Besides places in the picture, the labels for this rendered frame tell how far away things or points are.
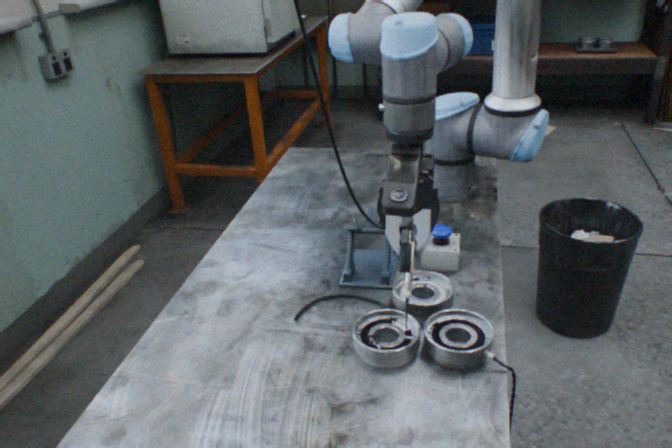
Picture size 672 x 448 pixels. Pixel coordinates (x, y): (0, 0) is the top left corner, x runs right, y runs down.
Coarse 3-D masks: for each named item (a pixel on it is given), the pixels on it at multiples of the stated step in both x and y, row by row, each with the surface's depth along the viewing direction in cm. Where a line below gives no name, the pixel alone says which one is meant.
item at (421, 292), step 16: (416, 272) 104; (432, 272) 103; (400, 288) 102; (416, 288) 102; (432, 288) 101; (448, 288) 100; (400, 304) 97; (416, 304) 95; (432, 304) 95; (448, 304) 97; (416, 320) 97
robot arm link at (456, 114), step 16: (448, 96) 133; (464, 96) 130; (448, 112) 127; (464, 112) 127; (448, 128) 128; (464, 128) 126; (432, 144) 133; (448, 144) 130; (464, 144) 128; (448, 160) 132
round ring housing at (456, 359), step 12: (444, 312) 93; (456, 312) 93; (468, 312) 93; (432, 324) 92; (456, 324) 92; (480, 324) 91; (444, 336) 89; (456, 336) 92; (468, 336) 91; (492, 336) 87; (432, 348) 87; (444, 348) 85; (480, 348) 85; (444, 360) 86; (456, 360) 85; (468, 360) 85; (480, 360) 86
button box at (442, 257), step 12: (432, 240) 112; (444, 240) 111; (456, 240) 111; (432, 252) 109; (444, 252) 108; (456, 252) 108; (420, 264) 111; (432, 264) 110; (444, 264) 109; (456, 264) 109
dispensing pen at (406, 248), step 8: (408, 224) 93; (408, 232) 93; (408, 240) 92; (400, 248) 91; (408, 248) 90; (400, 256) 91; (408, 256) 90; (400, 264) 90; (408, 264) 90; (400, 272) 90; (408, 272) 91; (408, 280) 91; (408, 288) 91; (408, 296) 91; (408, 304) 92
